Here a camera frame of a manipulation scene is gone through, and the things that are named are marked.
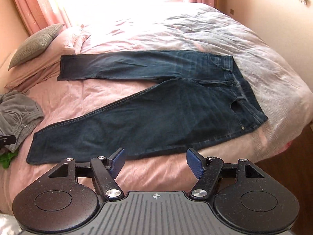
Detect pink left curtain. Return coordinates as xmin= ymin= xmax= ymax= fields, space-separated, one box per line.
xmin=14 ymin=0 xmax=71 ymax=35

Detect dark blue denim jeans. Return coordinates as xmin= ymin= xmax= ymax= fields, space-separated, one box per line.
xmin=27 ymin=50 xmax=267 ymax=165

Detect pink pillow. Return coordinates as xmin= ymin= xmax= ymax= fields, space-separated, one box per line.
xmin=1 ymin=27 xmax=90 ymax=93

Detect grey checked cushion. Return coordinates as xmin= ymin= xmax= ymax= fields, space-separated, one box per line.
xmin=8 ymin=23 xmax=64 ymax=70

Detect green object beside bed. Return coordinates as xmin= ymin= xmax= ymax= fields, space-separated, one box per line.
xmin=0 ymin=150 xmax=19 ymax=169

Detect grey sweatpants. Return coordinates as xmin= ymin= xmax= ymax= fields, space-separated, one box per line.
xmin=1 ymin=91 xmax=45 ymax=153

